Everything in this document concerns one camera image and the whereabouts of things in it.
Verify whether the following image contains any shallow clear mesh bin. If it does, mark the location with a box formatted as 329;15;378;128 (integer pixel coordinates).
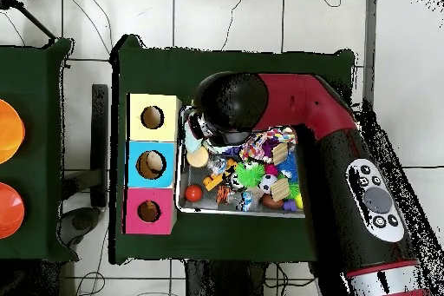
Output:
176;106;306;220

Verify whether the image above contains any wooden box with three holes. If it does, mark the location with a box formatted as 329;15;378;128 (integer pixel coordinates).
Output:
124;93;183;236

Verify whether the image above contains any toy hamburger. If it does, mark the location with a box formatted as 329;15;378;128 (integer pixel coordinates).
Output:
186;146;211;169

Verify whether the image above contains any orange flat plastic toy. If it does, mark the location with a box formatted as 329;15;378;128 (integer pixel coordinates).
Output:
202;173;226;193

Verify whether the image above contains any colourful polka dot cloth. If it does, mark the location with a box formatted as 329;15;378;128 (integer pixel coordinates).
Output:
238;128;297;165

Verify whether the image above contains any orange striped tiger plush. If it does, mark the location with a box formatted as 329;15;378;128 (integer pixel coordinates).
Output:
215;184;230;206

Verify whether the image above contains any red ball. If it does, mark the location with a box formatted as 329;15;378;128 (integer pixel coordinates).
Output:
185;184;205;203

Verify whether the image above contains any blue spiky ball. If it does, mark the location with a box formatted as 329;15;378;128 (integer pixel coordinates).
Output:
277;153;299;181

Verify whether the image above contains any dark green table cloth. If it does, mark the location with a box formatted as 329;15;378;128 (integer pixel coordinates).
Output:
109;34;356;266
0;37;75;262

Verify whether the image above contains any black stand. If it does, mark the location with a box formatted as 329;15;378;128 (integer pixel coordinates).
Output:
89;83;111;208

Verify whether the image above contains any orange bowl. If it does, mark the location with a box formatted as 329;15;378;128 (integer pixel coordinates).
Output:
0;98;26;166
0;181;26;240

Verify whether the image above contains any black cable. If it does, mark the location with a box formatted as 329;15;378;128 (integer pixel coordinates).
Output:
403;163;444;172
221;0;252;51

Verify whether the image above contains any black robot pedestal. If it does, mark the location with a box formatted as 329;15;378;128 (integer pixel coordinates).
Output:
183;260;271;296

